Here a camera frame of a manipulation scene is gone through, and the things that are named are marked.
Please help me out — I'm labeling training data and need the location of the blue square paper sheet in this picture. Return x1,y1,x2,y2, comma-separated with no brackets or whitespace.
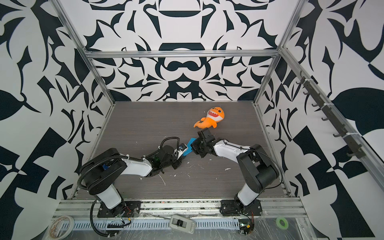
183,138,196,157

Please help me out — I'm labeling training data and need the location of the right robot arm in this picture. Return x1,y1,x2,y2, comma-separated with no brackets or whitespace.
190,128,280,207

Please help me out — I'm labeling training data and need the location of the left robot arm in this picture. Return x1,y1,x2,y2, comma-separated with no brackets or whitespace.
77,137,189,210

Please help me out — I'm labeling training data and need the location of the orange shark plush toy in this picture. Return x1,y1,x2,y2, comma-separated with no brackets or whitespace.
194,107,225,129

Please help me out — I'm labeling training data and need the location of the small black electronics board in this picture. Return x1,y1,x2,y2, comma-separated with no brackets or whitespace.
239,219,254,236

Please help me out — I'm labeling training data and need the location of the green tape roll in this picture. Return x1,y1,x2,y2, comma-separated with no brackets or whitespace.
276,217,289,230

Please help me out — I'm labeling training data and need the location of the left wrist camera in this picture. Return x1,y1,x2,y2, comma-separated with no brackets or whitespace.
176,143,189,160

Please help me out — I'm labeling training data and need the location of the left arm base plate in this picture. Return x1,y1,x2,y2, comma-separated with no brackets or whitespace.
97,201,142,218

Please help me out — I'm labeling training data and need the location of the grey switch box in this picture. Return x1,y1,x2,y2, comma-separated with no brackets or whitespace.
170,215,196,234

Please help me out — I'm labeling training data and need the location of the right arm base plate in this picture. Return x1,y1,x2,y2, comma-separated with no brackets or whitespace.
220,200,263,216

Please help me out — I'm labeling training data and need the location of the white slotted cable duct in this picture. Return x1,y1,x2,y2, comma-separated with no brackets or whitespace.
64,218,241,231

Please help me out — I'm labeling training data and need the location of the black corrugated cable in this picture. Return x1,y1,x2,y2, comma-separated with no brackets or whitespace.
89,200,132,238

